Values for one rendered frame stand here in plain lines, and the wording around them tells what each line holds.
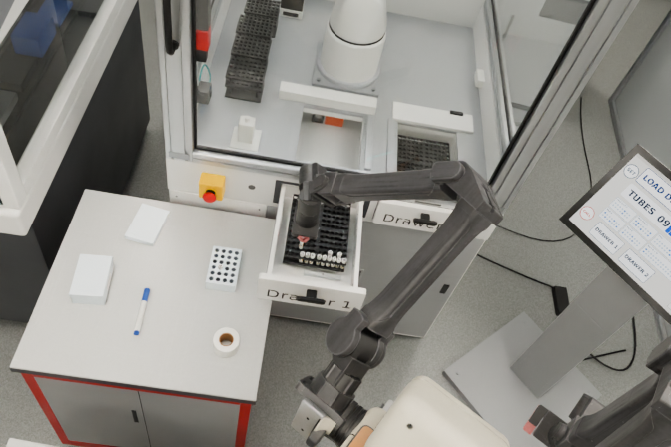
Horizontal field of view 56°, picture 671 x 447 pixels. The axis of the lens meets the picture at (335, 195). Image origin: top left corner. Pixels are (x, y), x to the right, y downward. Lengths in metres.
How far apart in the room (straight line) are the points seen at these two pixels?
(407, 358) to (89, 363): 1.37
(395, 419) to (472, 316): 1.81
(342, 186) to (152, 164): 1.78
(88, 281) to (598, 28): 1.41
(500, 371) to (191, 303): 1.42
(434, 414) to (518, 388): 1.68
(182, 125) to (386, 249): 0.80
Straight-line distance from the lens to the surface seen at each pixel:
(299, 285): 1.68
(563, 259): 3.25
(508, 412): 2.71
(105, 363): 1.77
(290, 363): 2.59
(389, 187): 1.35
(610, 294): 2.21
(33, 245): 2.13
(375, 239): 2.07
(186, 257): 1.90
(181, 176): 1.94
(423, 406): 1.10
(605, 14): 1.51
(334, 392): 1.24
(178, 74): 1.64
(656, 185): 1.99
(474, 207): 1.18
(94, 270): 1.84
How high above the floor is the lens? 2.37
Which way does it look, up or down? 51 degrees down
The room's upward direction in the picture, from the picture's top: 15 degrees clockwise
